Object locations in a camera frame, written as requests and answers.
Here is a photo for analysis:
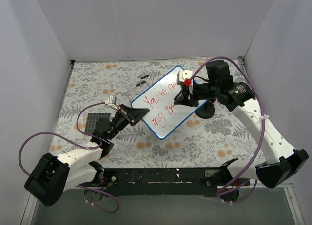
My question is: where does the blue framed whiteboard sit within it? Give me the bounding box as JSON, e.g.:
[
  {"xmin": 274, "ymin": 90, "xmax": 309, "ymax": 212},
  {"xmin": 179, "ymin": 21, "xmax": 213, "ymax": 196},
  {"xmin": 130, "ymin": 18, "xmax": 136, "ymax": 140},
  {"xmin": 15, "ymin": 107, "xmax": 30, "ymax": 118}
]
[{"xmin": 131, "ymin": 65, "xmax": 205, "ymax": 140}]

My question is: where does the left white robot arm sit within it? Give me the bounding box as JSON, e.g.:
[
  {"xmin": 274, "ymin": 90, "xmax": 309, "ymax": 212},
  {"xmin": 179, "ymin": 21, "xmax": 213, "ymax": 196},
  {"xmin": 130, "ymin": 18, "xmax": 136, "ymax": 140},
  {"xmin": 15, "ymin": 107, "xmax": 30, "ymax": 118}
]
[{"xmin": 24, "ymin": 104, "xmax": 150, "ymax": 206}]

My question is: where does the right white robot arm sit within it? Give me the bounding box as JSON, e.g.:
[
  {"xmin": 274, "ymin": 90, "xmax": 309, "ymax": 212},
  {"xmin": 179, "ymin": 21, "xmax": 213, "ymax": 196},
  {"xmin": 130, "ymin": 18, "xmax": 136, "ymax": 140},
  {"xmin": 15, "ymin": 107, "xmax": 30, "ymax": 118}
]
[{"xmin": 174, "ymin": 57, "xmax": 309, "ymax": 194}]

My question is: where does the black microphone on stand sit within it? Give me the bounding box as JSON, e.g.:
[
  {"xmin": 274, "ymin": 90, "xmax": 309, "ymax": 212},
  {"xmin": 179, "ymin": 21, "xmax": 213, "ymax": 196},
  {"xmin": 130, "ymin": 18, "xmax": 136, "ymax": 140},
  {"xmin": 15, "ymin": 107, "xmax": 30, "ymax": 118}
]
[{"xmin": 195, "ymin": 99, "xmax": 216, "ymax": 119}]

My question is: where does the grey studded baseplate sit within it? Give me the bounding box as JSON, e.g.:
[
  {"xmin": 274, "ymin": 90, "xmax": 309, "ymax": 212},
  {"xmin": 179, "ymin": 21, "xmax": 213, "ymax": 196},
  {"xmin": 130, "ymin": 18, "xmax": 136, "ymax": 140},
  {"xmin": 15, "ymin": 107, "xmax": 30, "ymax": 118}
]
[{"xmin": 84, "ymin": 113, "xmax": 111, "ymax": 134}]

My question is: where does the floral table mat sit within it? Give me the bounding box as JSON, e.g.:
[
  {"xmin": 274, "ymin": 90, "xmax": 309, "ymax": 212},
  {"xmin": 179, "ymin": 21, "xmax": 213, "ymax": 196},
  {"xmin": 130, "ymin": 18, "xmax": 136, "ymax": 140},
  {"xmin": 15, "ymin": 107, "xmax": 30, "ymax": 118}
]
[{"xmin": 49, "ymin": 58, "xmax": 257, "ymax": 168}]

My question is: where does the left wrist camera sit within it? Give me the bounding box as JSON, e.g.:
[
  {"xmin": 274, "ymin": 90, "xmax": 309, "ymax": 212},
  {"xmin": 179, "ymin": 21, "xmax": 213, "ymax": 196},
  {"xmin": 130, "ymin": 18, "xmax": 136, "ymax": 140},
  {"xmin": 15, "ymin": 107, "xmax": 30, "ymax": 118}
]
[{"xmin": 105, "ymin": 95, "xmax": 119, "ymax": 111}]

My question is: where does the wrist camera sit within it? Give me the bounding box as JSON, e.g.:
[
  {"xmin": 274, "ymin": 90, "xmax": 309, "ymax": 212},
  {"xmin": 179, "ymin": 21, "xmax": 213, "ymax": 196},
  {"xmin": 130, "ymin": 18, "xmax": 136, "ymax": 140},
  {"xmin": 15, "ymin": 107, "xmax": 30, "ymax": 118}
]
[
  {"xmin": 105, "ymin": 95, "xmax": 119, "ymax": 111},
  {"xmin": 176, "ymin": 70, "xmax": 194, "ymax": 94}
]

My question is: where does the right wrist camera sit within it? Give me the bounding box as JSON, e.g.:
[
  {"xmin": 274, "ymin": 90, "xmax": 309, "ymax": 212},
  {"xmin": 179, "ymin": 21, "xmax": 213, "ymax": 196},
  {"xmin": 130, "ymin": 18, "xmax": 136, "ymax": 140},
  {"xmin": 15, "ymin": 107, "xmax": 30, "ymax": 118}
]
[{"xmin": 176, "ymin": 70, "xmax": 194, "ymax": 94}]

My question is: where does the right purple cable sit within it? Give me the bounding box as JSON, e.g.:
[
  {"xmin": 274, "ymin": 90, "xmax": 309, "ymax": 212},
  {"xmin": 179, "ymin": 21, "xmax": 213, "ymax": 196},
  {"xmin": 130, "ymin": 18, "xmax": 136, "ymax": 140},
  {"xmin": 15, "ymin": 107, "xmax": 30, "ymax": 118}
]
[{"xmin": 189, "ymin": 56, "xmax": 270, "ymax": 204}]

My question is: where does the purple cable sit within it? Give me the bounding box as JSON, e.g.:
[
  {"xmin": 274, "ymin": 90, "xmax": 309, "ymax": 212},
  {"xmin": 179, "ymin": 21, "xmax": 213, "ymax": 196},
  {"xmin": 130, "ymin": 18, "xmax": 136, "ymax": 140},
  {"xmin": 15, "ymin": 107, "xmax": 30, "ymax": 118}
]
[
  {"xmin": 189, "ymin": 56, "xmax": 270, "ymax": 204},
  {"xmin": 19, "ymin": 102, "xmax": 120, "ymax": 214}
]

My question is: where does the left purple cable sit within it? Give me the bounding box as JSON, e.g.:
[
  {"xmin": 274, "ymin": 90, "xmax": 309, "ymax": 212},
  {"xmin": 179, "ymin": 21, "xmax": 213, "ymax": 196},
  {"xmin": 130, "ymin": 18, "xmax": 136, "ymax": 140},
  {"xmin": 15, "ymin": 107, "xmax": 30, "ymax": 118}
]
[{"xmin": 19, "ymin": 102, "xmax": 120, "ymax": 214}]

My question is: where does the wire whiteboard stand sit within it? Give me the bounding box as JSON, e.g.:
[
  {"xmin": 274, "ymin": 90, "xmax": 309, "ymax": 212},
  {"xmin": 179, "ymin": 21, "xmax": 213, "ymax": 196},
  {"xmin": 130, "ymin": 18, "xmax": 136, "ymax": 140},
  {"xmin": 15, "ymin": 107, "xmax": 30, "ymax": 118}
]
[{"xmin": 124, "ymin": 75, "xmax": 150, "ymax": 101}]

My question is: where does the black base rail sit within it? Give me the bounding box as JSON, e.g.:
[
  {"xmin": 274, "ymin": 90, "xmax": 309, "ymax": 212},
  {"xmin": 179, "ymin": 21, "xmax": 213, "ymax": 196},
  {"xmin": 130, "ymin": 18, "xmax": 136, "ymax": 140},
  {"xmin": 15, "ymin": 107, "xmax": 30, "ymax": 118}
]
[{"xmin": 75, "ymin": 167, "xmax": 252, "ymax": 196}]

